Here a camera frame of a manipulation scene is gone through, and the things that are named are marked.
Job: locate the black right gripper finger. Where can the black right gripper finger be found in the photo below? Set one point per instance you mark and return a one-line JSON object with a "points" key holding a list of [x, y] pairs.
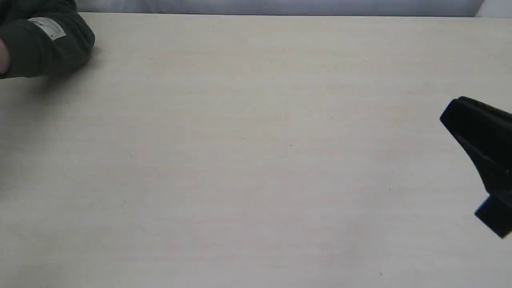
{"points": [[485, 134]]}

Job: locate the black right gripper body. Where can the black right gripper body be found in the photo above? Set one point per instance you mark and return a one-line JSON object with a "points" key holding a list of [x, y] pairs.
{"points": [[496, 215]]}

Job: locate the forearm in green sleeve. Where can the forearm in green sleeve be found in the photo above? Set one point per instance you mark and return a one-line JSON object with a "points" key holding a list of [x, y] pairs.
{"points": [[43, 38]]}

